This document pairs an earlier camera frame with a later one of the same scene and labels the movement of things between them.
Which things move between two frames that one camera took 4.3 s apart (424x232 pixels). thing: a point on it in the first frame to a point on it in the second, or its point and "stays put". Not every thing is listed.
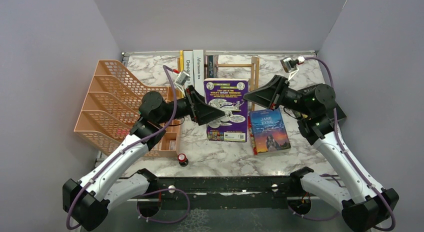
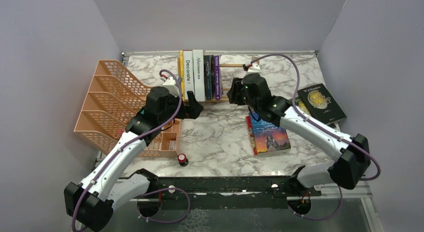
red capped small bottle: [183, 161] stays put
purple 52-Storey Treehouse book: [227, 94] to [217, 77]
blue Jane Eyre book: [269, 131] stays put
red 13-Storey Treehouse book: [251, 136] stays put
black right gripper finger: [269, 95] to [234, 94]
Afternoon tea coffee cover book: [198, 59] stays put
